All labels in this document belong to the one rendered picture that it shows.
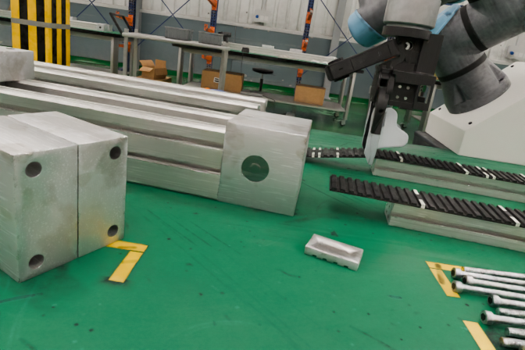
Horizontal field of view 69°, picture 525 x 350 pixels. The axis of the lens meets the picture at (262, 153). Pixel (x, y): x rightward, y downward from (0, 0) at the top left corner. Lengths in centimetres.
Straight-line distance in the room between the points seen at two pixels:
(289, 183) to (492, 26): 69
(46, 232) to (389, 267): 29
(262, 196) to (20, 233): 24
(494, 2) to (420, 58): 38
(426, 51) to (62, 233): 53
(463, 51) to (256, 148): 70
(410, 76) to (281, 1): 755
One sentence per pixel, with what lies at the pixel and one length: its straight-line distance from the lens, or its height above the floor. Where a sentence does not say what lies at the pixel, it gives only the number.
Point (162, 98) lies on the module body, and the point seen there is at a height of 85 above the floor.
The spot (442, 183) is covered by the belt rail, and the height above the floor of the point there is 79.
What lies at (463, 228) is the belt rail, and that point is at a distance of 51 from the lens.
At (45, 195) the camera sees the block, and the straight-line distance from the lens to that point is 31.
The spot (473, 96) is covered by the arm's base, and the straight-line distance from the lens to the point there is 105.
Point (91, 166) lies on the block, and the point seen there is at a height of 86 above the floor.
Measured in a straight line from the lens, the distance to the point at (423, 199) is 50.
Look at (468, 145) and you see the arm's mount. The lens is 97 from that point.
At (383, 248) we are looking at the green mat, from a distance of 42.
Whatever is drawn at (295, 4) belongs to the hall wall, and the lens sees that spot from 813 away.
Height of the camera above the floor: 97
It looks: 16 degrees down
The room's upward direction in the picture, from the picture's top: 8 degrees clockwise
